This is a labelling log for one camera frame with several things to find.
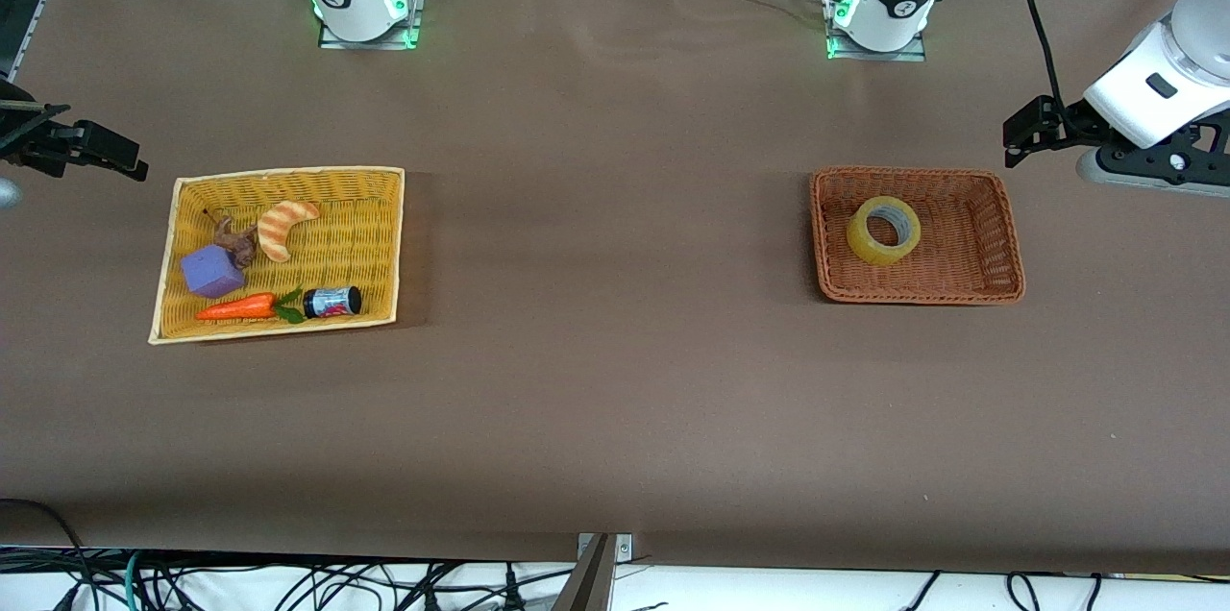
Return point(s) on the grey metal table bracket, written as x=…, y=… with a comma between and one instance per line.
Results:
x=623, y=546

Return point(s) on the dark diagonal bar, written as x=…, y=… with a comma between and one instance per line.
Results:
x=586, y=587

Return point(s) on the toy croissant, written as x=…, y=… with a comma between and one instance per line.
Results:
x=274, y=232

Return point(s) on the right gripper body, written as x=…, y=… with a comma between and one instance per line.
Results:
x=27, y=138

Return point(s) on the brown toy figure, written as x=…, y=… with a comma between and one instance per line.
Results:
x=240, y=246

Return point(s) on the brown wicker basket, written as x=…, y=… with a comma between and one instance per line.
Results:
x=961, y=246

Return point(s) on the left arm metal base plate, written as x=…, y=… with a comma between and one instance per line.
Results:
x=913, y=54

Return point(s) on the small black jar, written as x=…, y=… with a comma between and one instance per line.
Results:
x=332, y=302

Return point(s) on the purple cube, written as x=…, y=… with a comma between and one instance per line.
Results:
x=211, y=273

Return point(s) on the clear yellowish tape roll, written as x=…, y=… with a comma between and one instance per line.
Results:
x=865, y=246

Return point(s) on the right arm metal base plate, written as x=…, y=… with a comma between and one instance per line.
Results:
x=336, y=43

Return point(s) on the yellow wicker basket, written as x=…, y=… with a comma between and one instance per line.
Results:
x=365, y=294

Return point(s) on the orange toy carrot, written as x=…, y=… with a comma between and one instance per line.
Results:
x=240, y=306

